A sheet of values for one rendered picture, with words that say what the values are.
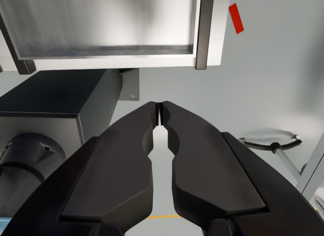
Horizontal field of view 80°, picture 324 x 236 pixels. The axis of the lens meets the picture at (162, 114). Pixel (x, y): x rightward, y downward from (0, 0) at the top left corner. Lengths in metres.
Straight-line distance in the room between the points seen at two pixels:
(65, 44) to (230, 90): 1.20
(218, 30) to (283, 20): 1.09
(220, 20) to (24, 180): 0.50
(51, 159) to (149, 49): 0.39
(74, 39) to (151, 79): 0.98
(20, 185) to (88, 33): 0.35
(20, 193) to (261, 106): 1.44
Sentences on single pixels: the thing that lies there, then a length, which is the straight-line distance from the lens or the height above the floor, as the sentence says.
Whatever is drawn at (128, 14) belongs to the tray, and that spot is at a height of 0.88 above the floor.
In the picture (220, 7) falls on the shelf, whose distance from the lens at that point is 0.34.
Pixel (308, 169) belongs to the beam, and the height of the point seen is 0.45.
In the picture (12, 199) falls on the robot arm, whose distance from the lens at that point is 0.51.
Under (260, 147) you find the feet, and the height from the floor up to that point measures 0.11.
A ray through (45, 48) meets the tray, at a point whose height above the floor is 0.88.
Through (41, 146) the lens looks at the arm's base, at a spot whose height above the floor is 0.82.
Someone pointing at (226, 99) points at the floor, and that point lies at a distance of 1.45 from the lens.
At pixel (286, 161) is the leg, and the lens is 1.62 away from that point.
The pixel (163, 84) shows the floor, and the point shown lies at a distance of 1.31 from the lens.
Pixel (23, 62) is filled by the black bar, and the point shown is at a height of 0.90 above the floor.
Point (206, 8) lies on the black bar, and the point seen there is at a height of 0.90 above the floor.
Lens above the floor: 1.21
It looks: 58 degrees down
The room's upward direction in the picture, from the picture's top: 176 degrees clockwise
